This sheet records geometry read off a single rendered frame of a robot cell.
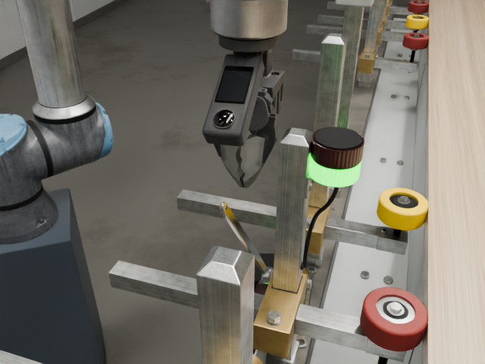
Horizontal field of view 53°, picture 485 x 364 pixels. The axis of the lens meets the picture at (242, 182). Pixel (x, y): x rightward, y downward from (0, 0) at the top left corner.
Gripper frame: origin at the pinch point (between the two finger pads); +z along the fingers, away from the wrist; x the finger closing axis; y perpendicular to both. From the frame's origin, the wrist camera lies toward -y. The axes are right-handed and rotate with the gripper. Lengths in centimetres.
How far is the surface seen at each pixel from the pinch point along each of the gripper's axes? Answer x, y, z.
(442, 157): -29.1, 36.4, 10.7
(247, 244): -2.0, -3.6, 7.8
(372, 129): -13, 102, 39
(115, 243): 86, 84, 101
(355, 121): -8, 90, 31
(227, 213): 0.0, -6.2, 1.0
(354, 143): -14.5, -3.9, -10.5
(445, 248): -29.1, 8.1, 10.7
